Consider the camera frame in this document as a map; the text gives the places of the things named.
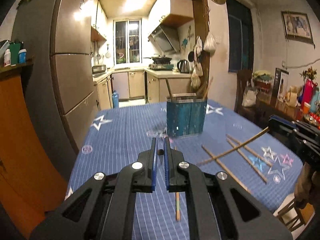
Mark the white pill bottle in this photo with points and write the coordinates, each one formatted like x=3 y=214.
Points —
x=7 y=58

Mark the red thermos flask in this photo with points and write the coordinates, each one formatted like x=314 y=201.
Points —
x=308 y=91

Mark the black cardboard box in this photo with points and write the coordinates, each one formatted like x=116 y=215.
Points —
x=279 y=88

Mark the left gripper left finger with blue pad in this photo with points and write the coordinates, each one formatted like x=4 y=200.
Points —
x=146 y=181

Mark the wooden chopstick green end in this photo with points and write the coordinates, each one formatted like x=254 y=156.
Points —
x=177 y=202

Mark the blue checked star tablecloth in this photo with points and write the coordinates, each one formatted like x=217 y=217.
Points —
x=115 y=138

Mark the wooden chopstick pale end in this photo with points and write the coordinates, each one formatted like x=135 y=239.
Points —
x=220 y=163

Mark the dark wooden chair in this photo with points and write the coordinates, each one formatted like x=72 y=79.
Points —
x=245 y=95

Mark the white plastic bag hanging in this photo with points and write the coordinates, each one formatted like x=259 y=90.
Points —
x=210 y=44

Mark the grey three-door refrigerator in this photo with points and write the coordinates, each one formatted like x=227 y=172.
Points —
x=58 y=90

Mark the orange wooden cabinet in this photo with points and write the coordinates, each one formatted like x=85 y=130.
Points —
x=30 y=184

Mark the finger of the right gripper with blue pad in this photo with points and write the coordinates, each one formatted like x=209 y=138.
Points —
x=275 y=121

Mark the green container on cabinet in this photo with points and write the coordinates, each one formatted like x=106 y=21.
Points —
x=14 y=47

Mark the curved chopstick pink end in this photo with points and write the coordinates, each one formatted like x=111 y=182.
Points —
x=252 y=166

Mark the blue water bottle on floor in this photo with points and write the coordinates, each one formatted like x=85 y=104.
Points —
x=115 y=99

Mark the dark wall window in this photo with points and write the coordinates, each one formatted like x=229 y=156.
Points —
x=241 y=44

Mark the steel electric kettle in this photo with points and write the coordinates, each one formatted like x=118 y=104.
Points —
x=183 y=66

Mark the dark wooden chopstick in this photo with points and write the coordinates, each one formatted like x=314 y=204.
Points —
x=169 y=89

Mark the toaster oven on counter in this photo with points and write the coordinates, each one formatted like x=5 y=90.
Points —
x=97 y=69

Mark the framed wall picture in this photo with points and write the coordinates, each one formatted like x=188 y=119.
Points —
x=297 y=26

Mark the blue perforated utensil holder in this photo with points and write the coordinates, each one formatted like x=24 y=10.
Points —
x=185 y=114

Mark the beige kitchen base cabinets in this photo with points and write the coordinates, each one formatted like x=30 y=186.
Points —
x=139 y=83

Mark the person's right hand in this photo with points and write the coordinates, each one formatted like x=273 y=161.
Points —
x=307 y=188

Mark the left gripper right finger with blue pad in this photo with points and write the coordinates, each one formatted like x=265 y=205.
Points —
x=174 y=181

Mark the steel range hood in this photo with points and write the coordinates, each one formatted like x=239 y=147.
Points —
x=166 y=39

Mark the black wok on stove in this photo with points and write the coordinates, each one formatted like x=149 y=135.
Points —
x=159 y=59

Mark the curved dark chopstick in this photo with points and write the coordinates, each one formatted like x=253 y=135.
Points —
x=250 y=150

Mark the thin bamboo chopstick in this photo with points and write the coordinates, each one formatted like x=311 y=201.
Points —
x=205 y=95

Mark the kitchen window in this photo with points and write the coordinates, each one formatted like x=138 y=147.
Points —
x=127 y=41

